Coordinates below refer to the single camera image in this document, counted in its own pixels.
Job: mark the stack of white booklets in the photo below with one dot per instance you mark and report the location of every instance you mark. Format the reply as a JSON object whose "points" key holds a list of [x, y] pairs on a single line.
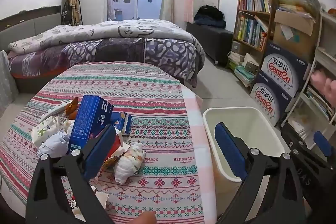
{"points": [[299, 129]]}

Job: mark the printed white tissue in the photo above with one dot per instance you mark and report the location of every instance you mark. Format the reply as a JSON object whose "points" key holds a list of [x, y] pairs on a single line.
{"points": [[130, 163]]}

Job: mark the patterned striped tablecloth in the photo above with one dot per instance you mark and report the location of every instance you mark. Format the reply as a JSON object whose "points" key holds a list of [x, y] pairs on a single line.
{"points": [[147, 98]]}

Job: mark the white plastic trash bin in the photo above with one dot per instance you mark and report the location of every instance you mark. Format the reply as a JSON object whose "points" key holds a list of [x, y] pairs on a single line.
{"points": [[252, 124]]}

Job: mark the orange brown wrapper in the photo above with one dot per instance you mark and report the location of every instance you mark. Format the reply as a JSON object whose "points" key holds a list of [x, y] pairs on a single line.
{"points": [[72, 108]]}

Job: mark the stack of flat books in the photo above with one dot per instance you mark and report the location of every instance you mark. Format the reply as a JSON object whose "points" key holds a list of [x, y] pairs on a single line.
{"points": [[244, 74]]}

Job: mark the beige storage box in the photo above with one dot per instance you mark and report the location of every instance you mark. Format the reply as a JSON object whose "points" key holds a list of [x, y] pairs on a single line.
{"points": [[250, 62]]}

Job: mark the grey bed headboard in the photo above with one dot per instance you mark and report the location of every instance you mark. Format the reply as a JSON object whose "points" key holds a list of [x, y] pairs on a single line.
{"points": [[23, 27]]}

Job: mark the grey lace cloth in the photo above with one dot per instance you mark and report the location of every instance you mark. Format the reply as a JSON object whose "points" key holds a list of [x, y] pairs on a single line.
{"points": [[6, 77]]}

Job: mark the person's left hand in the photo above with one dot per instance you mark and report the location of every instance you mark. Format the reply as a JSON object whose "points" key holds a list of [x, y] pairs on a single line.
{"points": [[143, 218]]}

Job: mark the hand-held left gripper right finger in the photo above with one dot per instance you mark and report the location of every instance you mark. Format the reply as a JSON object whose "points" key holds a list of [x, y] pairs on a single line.
{"points": [[231, 153]]}

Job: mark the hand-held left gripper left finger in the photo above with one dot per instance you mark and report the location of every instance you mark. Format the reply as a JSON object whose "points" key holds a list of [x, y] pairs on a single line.
{"points": [[99, 151]]}

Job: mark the pile of dark clothes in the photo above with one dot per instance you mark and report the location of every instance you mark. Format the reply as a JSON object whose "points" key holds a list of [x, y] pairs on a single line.
{"points": [[210, 15]]}

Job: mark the purple patterned blanket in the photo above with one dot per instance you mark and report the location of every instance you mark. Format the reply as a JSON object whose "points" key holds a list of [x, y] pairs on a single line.
{"points": [[162, 53]]}

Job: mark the white shelf rack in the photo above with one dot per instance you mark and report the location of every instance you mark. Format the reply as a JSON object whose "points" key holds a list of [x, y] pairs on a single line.
{"points": [[326, 19]]}

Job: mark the red and white cup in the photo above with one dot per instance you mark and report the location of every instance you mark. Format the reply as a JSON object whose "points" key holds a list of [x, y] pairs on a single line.
{"points": [[117, 140]]}

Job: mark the stack of thin books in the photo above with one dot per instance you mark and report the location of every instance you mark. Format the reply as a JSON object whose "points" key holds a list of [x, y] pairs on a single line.
{"points": [[319, 103]]}

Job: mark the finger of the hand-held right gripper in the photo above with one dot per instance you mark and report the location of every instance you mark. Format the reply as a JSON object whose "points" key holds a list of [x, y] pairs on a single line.
{"points": [[323, 144]]}

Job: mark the pink hanging cloth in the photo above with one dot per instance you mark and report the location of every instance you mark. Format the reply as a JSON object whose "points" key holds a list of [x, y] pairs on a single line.
{"points": [[189, 8]]}

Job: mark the blue water carton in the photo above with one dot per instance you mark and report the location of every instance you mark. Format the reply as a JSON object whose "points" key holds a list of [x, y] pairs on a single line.
{"points": [[283, 69], [267, 100]]}

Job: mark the black bag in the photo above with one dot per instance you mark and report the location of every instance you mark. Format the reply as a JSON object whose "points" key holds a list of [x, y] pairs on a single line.
{"points": [[67, 12]]}

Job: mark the brown cardboard box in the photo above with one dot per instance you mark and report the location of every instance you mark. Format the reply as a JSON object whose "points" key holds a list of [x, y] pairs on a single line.
{"points": [[302, 40]]}

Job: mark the dark storage bench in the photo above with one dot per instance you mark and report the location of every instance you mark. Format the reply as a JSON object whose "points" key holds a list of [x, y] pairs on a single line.
{"points": [[212, 40]]}

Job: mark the pink checked cloth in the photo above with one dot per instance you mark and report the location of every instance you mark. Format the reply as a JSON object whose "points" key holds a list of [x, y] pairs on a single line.
{"points": [[199, 150]]}

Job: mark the large blue cardboard box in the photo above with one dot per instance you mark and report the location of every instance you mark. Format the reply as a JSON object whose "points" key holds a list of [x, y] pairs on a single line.
{"points": [[89, 119]]}

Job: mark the small blue box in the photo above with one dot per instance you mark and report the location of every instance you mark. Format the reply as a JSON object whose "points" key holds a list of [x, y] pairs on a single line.
{"points": [[122, 121]]}

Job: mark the small grey storage box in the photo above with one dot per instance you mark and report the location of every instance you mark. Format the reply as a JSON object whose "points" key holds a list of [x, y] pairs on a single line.
{"points": [[237, 47]]}

